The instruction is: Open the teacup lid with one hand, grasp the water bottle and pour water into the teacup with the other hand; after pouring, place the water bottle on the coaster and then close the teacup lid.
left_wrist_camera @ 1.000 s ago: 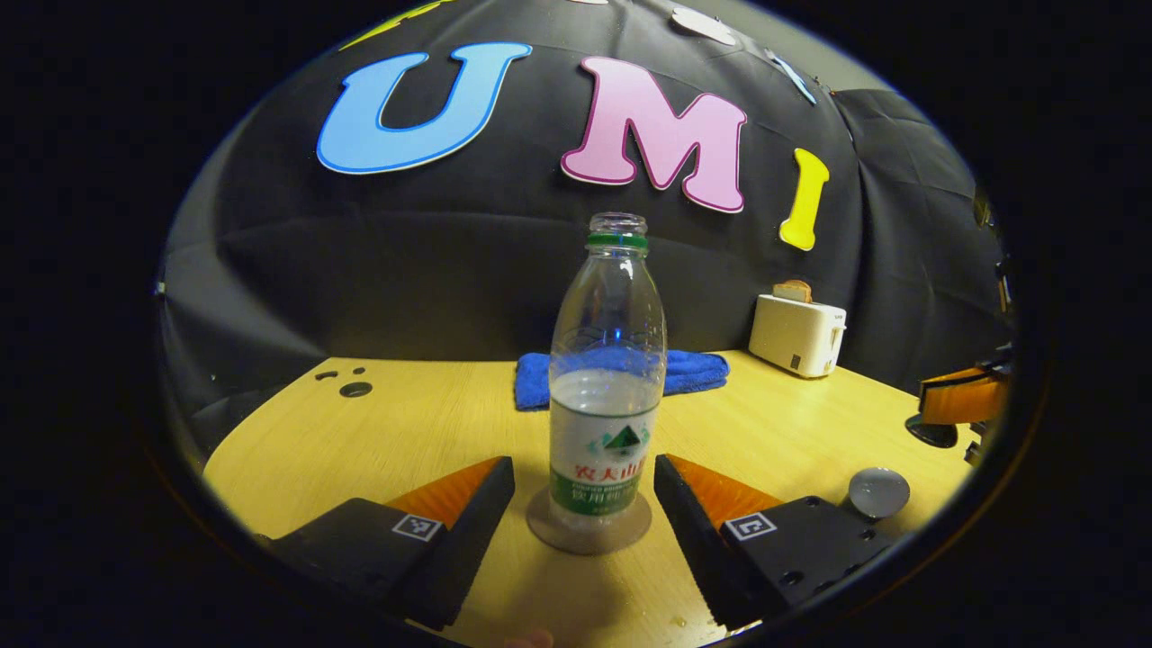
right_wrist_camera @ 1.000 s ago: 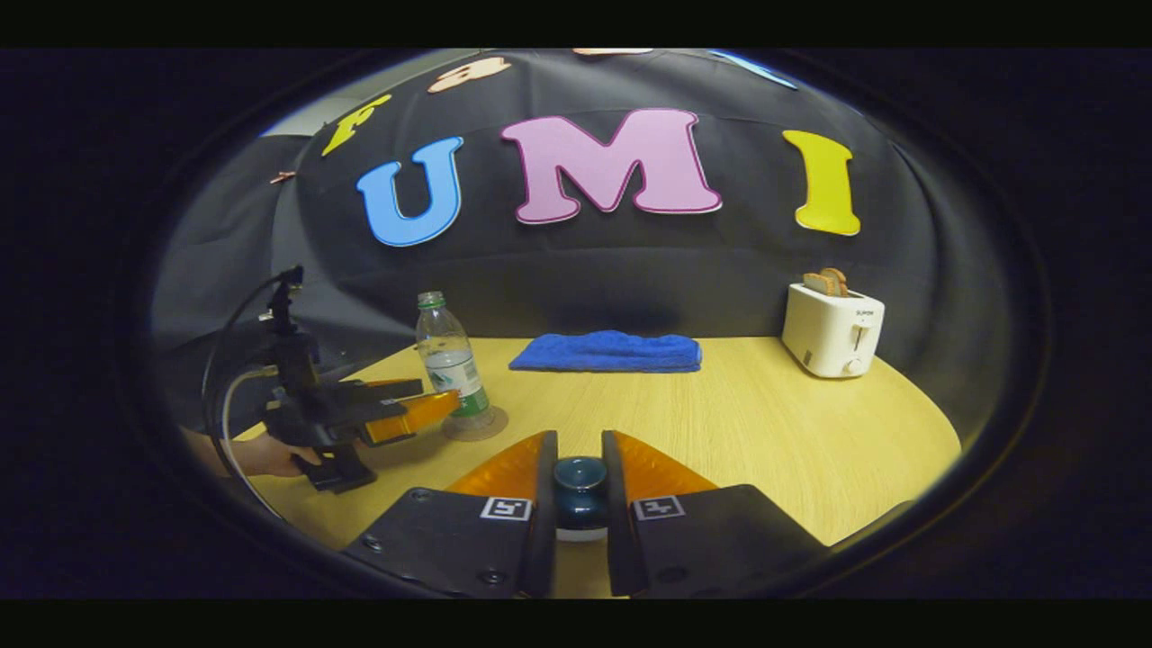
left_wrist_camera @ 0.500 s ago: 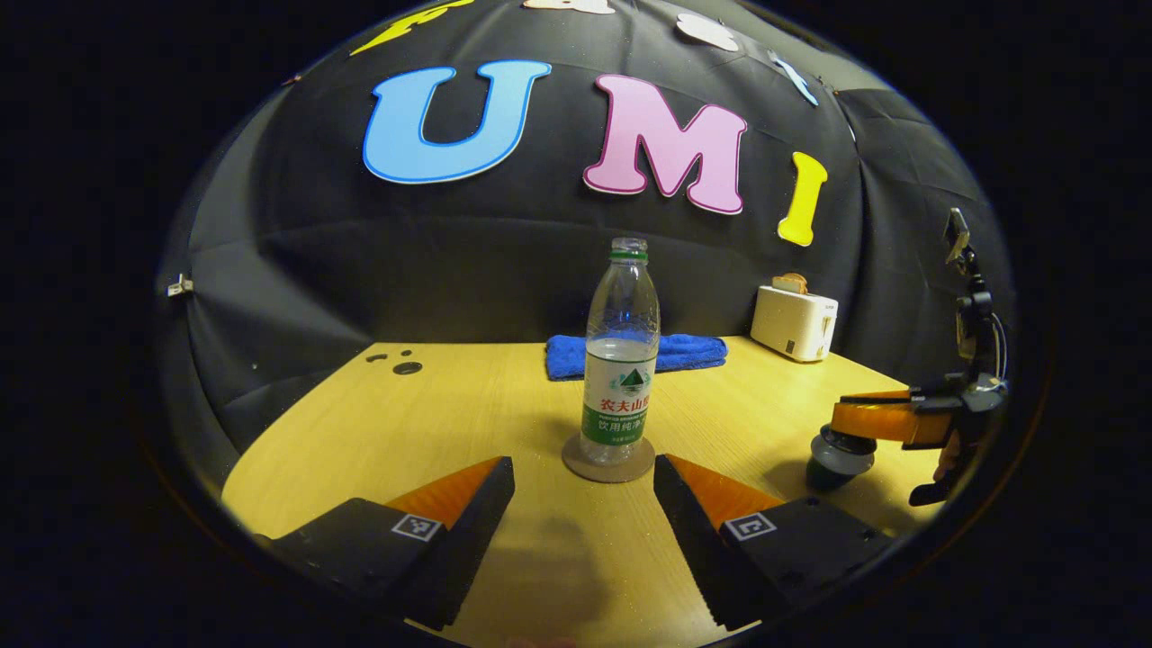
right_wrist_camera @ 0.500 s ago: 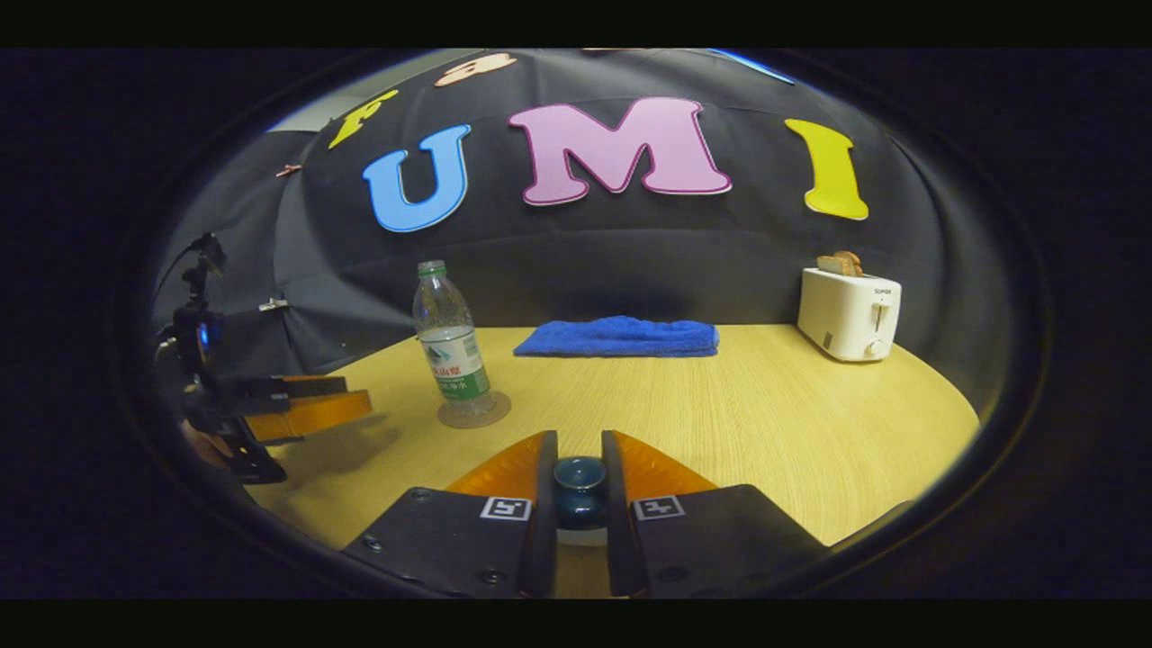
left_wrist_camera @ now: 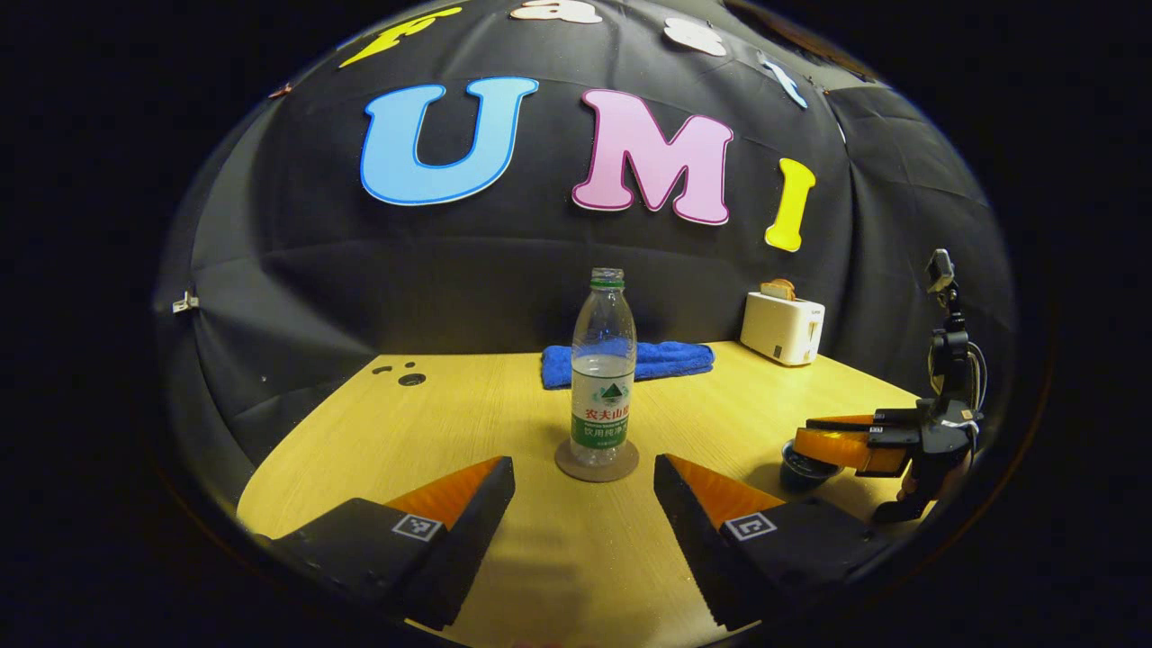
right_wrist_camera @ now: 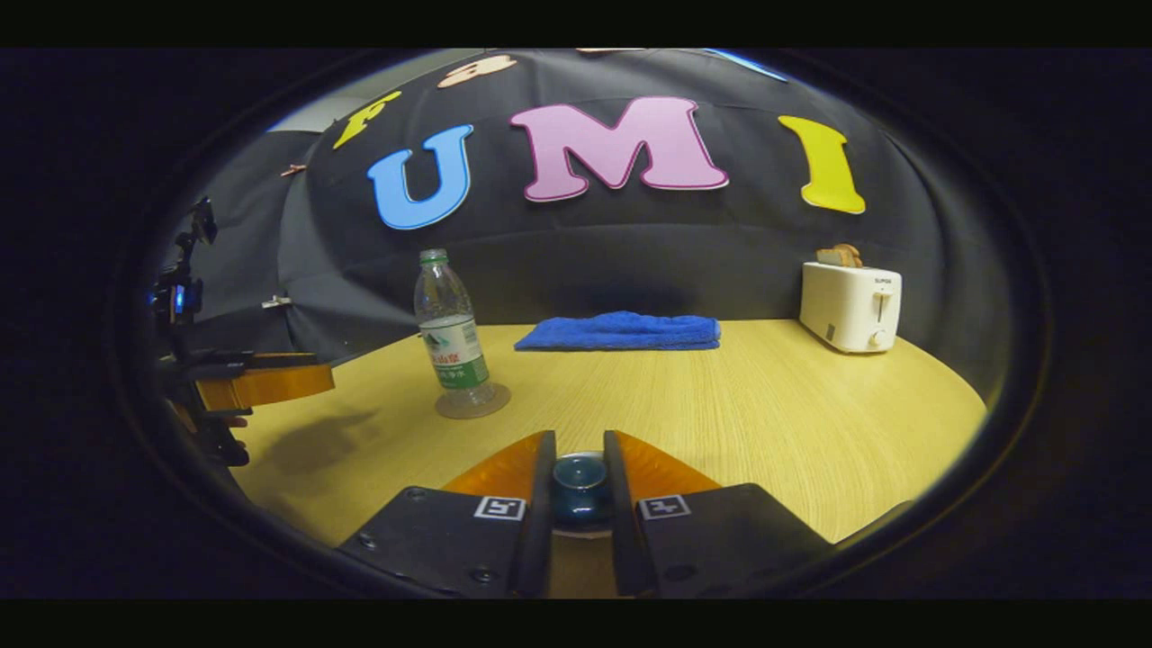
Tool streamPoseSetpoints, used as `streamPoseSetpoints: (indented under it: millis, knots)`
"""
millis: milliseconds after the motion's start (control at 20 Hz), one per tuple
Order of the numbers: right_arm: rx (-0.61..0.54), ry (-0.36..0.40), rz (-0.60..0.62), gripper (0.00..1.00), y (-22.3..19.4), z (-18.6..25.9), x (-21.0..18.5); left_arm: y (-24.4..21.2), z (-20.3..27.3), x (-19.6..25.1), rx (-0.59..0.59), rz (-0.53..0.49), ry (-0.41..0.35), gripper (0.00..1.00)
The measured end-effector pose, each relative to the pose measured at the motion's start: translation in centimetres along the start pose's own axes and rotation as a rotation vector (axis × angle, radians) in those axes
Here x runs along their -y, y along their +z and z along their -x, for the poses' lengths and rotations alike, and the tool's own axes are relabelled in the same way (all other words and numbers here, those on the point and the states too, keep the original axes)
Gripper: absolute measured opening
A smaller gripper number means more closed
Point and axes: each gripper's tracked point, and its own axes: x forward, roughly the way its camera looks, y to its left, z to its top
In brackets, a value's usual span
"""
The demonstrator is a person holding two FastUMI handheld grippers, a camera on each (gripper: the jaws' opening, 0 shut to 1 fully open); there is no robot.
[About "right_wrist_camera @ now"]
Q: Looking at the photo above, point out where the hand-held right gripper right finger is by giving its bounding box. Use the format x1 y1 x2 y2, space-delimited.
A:
603 429 833 599

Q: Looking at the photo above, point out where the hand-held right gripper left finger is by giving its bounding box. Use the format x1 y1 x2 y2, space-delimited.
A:
337 429 557 599

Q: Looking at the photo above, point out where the round brown coaster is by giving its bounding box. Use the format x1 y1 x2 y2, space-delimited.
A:
435 382 512 420

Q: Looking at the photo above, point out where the clear plastic water bottle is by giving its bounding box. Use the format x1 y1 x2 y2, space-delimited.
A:
413 248 498 406

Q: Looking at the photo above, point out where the folded blue towel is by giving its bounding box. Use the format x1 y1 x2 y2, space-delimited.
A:
514 310 723 353

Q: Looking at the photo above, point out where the black backdrop cloth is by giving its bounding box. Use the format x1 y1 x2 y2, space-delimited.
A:
153 48 1013 397

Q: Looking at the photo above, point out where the white toaster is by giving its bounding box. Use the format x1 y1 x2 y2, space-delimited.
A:
799 261 904 355

